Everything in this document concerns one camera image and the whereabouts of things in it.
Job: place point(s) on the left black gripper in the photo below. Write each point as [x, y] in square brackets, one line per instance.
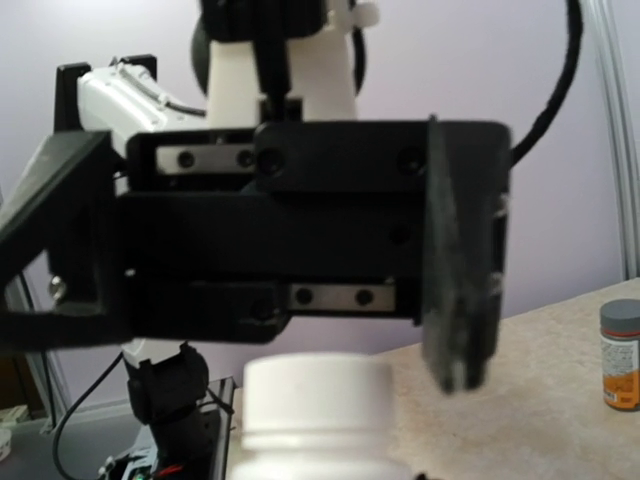
[232, 233]

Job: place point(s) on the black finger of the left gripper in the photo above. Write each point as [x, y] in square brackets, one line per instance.
[64, 205]
[467, 190]

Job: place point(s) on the small white pill bottle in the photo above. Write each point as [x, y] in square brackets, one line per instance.
[323, 415]

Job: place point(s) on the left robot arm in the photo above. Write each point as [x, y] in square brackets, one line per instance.
[258, 62]

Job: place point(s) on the orange pill bottle grey cap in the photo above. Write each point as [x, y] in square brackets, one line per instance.
[619, 333]

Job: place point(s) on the left aluminium frame post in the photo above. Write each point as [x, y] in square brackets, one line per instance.
[625, 153]

